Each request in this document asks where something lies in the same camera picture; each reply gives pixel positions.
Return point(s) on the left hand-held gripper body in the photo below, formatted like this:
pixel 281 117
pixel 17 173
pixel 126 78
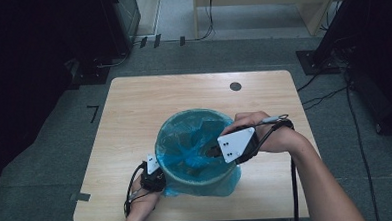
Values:
pixel 153 180

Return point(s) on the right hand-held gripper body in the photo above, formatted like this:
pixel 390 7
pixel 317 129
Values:
pixel 235 145

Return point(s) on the blue plastic bin bag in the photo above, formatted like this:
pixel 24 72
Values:
pixel 189 151

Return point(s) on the green plastic waste bin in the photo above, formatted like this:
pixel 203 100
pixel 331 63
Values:
pixel 187 177

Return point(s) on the person's right hand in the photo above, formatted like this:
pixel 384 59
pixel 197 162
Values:
pixel 278 138

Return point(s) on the black round table grommet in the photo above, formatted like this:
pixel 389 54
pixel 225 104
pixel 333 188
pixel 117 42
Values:
pixel 235 86

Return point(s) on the grey floor tape piece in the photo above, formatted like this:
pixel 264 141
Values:
pixel 81 197

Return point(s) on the black corner floor tape mark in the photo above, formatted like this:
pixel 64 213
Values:
pixel 94 113

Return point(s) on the black floor tape strip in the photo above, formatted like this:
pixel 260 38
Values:
pixel 182 41
pixel 157 40
pixel 143 42

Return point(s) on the dark cabinet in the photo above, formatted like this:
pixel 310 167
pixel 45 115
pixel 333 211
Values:
pixel 120 23

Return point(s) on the black equipment rack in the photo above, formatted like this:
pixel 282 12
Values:
pixel 375 49

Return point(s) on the black stand base plate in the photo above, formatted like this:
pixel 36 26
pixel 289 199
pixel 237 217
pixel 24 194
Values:
pixel 92 76
pixel 315 63

